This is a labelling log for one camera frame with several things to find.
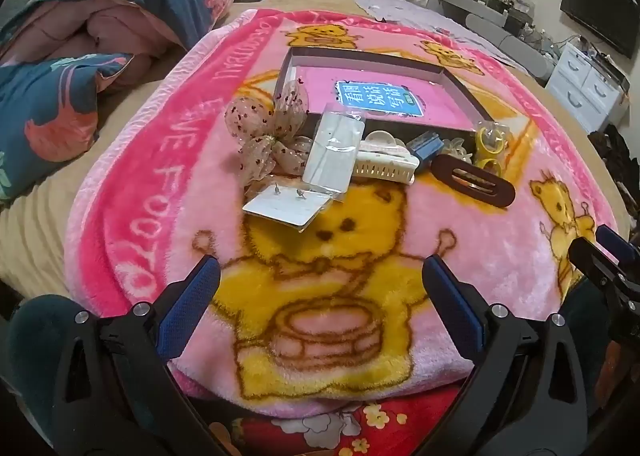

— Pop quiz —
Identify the brown oval hair clip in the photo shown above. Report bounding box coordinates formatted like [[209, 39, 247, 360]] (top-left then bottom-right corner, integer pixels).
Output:
[[431, 154, 516, 209]]

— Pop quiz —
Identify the white drawer cabinet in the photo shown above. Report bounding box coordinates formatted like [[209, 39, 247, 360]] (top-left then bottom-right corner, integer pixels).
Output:
[[544, 43, 631, 134]]

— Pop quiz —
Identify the sheer dotted bow hair clip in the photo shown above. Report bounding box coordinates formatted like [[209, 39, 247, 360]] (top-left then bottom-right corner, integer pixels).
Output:
[[224, 81, 316, 197]]

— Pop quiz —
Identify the dark clothes pile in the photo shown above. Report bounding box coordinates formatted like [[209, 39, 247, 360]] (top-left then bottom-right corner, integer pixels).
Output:
[[589, 123, 640, 219]]

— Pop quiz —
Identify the clear pearl hair clip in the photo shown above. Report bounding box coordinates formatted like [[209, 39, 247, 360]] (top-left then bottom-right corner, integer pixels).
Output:
[[442, 136, 476, 162]]

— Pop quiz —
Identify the clear plastic packet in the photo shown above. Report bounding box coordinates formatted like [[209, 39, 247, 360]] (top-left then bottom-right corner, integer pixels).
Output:
[[301, 103, 367, 194]]

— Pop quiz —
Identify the blue hair clip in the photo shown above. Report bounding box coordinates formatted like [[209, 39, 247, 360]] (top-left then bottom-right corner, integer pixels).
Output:
[[406, 132, 443, 169]]

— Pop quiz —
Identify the light purple sheet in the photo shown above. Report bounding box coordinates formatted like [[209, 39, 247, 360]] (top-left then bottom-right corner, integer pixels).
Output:
[[355, 0, 531, 77]]

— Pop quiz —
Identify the pink bear print blanket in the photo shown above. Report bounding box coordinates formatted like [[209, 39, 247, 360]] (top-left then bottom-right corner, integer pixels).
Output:
[[65, 8, 626, 418]]

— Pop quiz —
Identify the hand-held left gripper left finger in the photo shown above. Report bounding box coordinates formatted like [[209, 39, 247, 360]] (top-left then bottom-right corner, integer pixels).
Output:
[[50, 253, 223, 456]]

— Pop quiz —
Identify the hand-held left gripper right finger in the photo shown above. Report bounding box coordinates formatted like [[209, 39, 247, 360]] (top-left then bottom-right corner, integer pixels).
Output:
[[422, 253, 589, 456]]

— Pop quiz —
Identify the tan bed sheet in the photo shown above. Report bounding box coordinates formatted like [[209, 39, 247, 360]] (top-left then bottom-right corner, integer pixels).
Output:
[[0, 0, 640, 307]]

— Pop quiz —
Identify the cream comb hair clip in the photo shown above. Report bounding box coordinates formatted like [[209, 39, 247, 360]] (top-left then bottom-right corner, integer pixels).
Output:
[[352, 148, 421, 185]]

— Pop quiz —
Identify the black television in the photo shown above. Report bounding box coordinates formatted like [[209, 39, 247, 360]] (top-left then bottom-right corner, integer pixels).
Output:
[[559, 0, 639, 58]]

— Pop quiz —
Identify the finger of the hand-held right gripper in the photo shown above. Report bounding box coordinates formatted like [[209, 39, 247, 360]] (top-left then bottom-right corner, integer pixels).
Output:
[[596, 224, 640, 264], [569, 236, 636, 299]]

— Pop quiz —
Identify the white hair claw clip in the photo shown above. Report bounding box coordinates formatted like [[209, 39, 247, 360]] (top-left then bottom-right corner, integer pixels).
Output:
[[362, 131, 408, 154]]

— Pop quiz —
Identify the white earring card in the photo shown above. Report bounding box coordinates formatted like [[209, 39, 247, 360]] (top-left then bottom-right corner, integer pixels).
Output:
[[242, 183, 333, 233]]

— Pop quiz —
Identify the shallow grey cardboard box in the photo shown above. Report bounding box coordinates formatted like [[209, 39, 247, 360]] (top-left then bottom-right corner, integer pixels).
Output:
[[274, 47, 506, 138]]

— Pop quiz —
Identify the red floral cloth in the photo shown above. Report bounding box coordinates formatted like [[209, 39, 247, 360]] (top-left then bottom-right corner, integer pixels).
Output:
[[220, 383, 466, 456]]

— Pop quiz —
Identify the yellow clear hair clip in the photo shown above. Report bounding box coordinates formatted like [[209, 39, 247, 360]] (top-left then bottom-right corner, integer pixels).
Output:
[[475, 122, 507, 178]]

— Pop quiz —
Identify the blue floral quilt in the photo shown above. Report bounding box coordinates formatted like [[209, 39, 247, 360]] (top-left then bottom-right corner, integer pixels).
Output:
[[0, 0, 239, 202]]

